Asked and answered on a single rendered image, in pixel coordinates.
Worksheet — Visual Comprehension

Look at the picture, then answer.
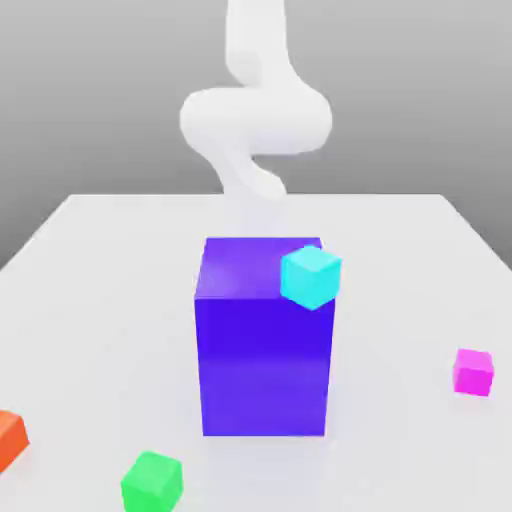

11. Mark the small cyan cube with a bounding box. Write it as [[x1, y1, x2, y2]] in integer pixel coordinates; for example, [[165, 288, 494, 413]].
[[279, 244, 344, 312]]

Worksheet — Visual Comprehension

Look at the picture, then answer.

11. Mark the small magenta cube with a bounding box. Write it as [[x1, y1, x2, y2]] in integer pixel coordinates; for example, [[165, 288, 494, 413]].
[[452, 348, 496, 398]]

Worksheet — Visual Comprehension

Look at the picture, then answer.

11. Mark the small green cube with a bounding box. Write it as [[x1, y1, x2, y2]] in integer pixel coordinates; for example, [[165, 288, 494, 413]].
[[120, 450, 185, 512]]

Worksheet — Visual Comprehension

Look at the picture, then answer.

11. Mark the small orange cube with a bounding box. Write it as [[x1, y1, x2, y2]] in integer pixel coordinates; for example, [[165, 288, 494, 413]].
[[0, 409, 31, 474]]

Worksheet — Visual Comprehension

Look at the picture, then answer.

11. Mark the large purple box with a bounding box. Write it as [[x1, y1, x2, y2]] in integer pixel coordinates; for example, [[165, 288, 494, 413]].
[[193, 236, 336, 438]]

